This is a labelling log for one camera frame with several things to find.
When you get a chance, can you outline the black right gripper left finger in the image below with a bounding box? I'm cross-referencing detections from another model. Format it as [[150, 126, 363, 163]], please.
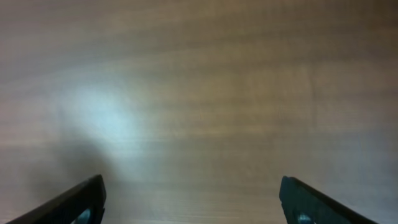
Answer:
[[7, 174, 106, 224]]

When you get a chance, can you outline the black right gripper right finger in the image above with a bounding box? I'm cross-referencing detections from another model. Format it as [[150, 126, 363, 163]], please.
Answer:
[[279, 176, 376, 224]]

